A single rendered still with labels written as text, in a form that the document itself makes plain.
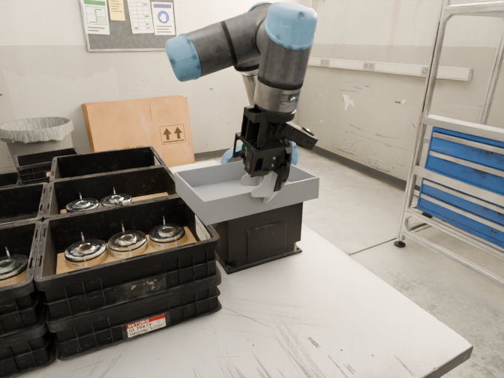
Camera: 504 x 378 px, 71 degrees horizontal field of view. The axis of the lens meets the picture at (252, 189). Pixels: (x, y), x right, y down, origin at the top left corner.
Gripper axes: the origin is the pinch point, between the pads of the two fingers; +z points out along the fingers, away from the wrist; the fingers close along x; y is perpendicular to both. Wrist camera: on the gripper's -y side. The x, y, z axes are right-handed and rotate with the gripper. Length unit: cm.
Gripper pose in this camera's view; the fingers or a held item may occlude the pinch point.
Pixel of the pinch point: (265, 195)
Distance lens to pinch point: 73.1
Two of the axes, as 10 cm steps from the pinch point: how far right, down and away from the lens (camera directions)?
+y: -8.5, 2.1, -4.8
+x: 5.1, 5.7, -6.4
